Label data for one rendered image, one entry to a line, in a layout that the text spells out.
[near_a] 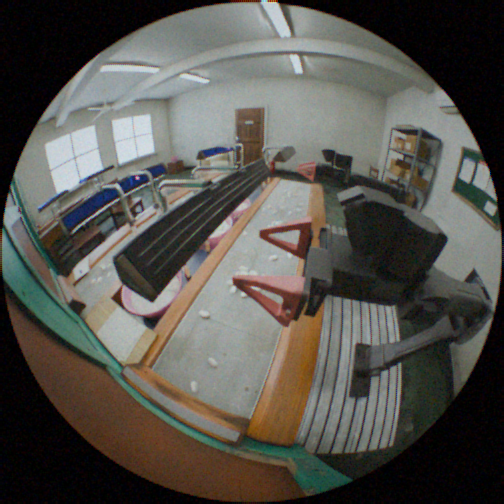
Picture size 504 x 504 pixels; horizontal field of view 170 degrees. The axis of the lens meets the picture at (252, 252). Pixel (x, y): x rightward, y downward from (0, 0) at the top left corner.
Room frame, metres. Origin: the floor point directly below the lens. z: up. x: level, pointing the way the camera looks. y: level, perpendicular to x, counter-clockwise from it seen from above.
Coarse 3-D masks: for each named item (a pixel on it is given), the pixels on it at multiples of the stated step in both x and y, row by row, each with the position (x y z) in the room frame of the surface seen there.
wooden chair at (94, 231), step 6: (72, 204) 1.32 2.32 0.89; (66, 210) 1.22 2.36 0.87; (60, 216) 1.11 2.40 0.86; (90, 222) 1.44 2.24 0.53; (90, 228) 1.38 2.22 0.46; (96, 228) 1.36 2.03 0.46; (84, 234) 1.24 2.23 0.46; (90, 234) 1.23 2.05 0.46; (96, 234) 1.23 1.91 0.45; (72, 240) 1.09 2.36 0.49; (78, 240) 1.12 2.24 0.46; (84, 240) 1.11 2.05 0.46; (90, 240) 1.14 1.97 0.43; (102, 240) 1.28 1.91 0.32; (78, 246) 0.99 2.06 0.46; (84, 246) 1.04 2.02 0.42; (96, 246) 1.36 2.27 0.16; (90, 252) 1.24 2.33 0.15; (84, 258) 0.96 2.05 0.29
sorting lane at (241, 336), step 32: (256, 224) 0.79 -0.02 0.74; (256, 256) 0.53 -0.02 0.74; (224, 288) 0.36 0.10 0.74; (192, 320) 0.22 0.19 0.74; (224, 320) 0.23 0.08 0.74; (256, 320) 0.23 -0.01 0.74; (192, 352) 0.12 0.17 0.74; (224, 352) 0.13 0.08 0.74; (256, 352) 0.13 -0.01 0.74; (224, 384) 0.03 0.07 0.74; (256, 384) 0.04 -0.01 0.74
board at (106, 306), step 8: (104, 296) 0.24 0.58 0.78; (104, 304) 0.21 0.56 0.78; (112, 304) 0.22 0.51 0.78; (96, 312) 0.16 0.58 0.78; (104, 312) 0.18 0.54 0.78; (112, 312) 0.18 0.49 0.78; (88, 320) 0.12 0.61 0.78; (96, 320) 0.13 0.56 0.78; (104, 320) 0.14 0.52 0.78; (136, 320) 0.18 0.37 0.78; (96, 328) 0.10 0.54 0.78; (144, 336) 0.13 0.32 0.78; (152, 336) 0.14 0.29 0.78; (104, 344) 0.06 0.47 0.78; (136, 344) 0.10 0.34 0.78; (144, 344) 0.10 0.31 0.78; (152, 344) 0.11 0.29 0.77; (136, 352) 0.07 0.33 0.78; (144, 352) 0.08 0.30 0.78; (128, 360) 0.04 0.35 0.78; (136, 360) 0.05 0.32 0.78
